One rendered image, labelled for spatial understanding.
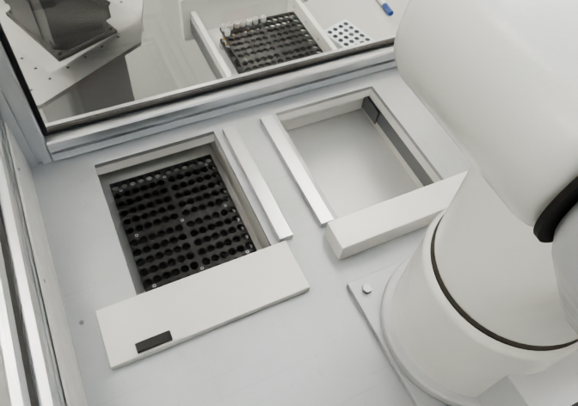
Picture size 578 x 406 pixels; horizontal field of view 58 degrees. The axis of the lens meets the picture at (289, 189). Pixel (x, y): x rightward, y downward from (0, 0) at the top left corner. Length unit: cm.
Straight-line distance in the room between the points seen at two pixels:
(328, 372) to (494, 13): 54
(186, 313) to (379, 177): 48
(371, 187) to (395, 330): 37
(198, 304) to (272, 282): 10
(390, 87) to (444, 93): 77
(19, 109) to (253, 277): 40
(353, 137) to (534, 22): 85
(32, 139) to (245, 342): 43
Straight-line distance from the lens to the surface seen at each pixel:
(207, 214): 86
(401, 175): 104
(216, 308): 72
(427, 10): 27
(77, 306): 77
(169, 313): 72
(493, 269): 52
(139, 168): 101
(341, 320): 74
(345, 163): 103
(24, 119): 84
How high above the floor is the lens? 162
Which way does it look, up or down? 54 degrees down
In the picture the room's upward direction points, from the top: 8 degrees clockwise
